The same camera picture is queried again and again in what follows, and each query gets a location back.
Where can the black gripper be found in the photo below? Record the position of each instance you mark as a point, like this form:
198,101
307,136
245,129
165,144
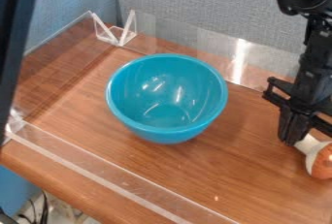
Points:
301,100

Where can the white brown toy mushroom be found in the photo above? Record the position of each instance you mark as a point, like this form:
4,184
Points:
317,156

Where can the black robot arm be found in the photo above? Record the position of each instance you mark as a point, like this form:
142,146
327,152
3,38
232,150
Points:
15,20

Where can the blue plastic bowl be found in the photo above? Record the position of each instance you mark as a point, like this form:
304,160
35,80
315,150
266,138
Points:
166,96

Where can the clear acrylic back barrier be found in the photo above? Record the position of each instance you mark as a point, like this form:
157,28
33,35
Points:
162,35

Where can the clear acrylic barrier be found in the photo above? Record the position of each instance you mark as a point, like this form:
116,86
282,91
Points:
147,194
162,35

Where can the clear acrylic front barrier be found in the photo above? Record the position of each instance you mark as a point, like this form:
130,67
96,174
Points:
147,194

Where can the blue partition with wooden shelf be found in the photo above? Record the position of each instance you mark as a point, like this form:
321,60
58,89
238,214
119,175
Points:
54,15

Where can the clear acrylic corner bracket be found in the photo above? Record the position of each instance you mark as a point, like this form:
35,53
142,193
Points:
115,35

